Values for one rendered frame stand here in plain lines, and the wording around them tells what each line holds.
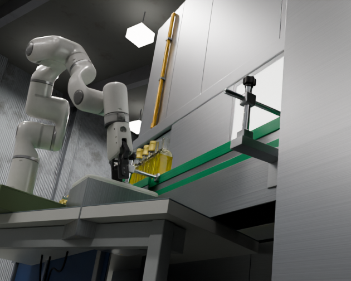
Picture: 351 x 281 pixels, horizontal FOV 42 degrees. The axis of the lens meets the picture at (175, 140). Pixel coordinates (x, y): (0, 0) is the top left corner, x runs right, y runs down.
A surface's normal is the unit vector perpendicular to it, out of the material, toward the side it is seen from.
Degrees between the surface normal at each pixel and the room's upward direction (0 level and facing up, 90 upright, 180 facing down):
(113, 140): 106
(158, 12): 180
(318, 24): 90
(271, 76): 90
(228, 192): 90
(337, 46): 90
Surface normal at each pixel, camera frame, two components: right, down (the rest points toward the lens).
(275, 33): -0.87, -0.30
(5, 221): -0.62, -0.39
